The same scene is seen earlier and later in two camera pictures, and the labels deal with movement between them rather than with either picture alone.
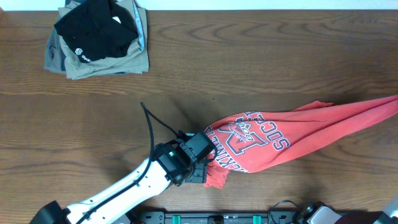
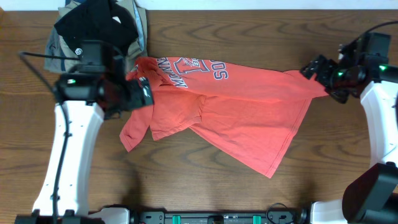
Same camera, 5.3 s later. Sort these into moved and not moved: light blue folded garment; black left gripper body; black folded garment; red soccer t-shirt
Moved: red soccer t-shirt; black left gripper body
Not moved: light blue folded garment; black folded garment
